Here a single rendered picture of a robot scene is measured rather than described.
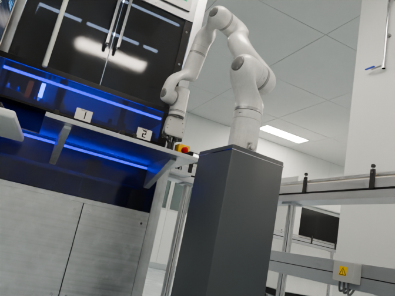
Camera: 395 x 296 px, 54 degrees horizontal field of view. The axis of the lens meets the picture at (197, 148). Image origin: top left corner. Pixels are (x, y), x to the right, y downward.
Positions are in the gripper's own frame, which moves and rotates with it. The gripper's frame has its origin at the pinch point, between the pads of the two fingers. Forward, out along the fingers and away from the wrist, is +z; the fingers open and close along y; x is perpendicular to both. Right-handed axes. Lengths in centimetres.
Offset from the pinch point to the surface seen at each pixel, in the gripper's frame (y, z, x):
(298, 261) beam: -84, 42, 3
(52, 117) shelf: 56, 6, 12
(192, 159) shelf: -7.9, 6.1, 12.3
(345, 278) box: -79, 47, 42
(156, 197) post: -7.7, 22.0, -28.1
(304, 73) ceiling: -232, -205, -199
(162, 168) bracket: 0.3, 10.9, -3.6
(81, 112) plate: 42, -12, -27
